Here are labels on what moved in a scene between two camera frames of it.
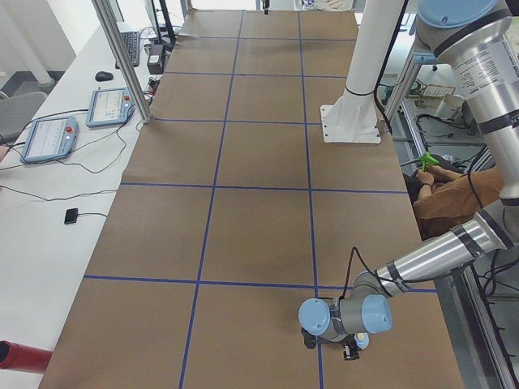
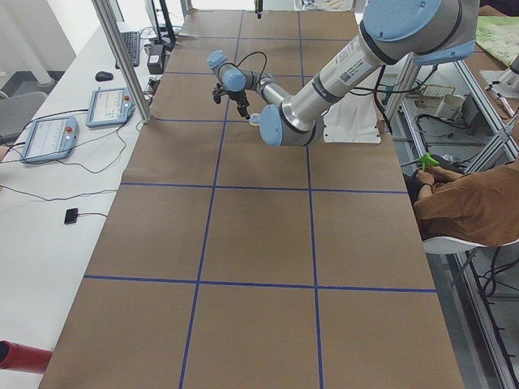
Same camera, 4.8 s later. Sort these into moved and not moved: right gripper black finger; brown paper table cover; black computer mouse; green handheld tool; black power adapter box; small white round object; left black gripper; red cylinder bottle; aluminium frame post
Moved: left black gripper; right gripper black finger; small white round object
Not moved: black computer mouse; brown paper table cover; black power adapter box; green handheld tool; red cylinder bottle; aluminium frame post
